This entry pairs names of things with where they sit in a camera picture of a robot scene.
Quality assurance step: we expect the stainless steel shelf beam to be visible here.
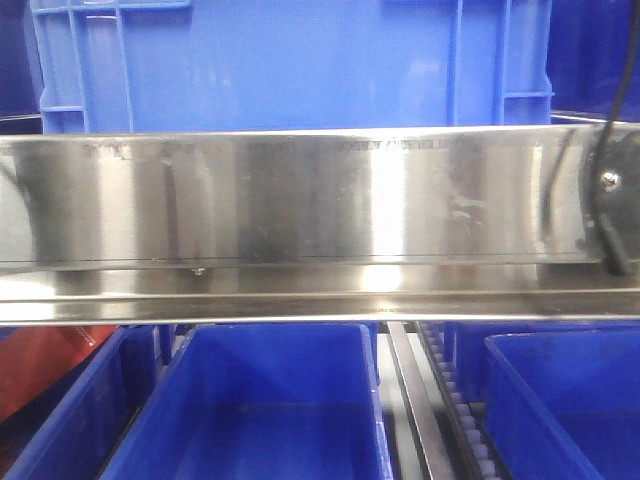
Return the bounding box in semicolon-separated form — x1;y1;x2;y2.
1;123;639;326

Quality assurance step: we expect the blue bin lower centre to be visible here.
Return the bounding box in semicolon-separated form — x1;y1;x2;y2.
103;323;393;479

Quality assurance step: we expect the blue bin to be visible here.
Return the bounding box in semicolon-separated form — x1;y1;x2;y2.
103;323;393;479
484;329;639;479
1;326;163;479

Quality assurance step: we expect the blue crate upper shelf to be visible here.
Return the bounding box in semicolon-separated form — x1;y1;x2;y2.
30;1;553;133

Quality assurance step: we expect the blue bin lower right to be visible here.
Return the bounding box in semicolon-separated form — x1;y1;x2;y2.
484;329;639;479

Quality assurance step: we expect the blue bin lower left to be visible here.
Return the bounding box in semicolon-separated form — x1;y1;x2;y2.
1;326;163;479

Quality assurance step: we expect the white roller track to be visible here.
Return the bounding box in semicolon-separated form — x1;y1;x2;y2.
416;321;510;479

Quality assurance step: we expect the red object lower left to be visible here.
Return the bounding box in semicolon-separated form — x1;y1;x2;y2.
1;325;118;428

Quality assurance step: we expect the steel shelf divider rail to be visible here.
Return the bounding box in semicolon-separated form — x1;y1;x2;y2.
387;321;456;479

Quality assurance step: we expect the black cable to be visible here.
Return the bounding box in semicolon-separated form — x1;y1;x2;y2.
582;0;640;276

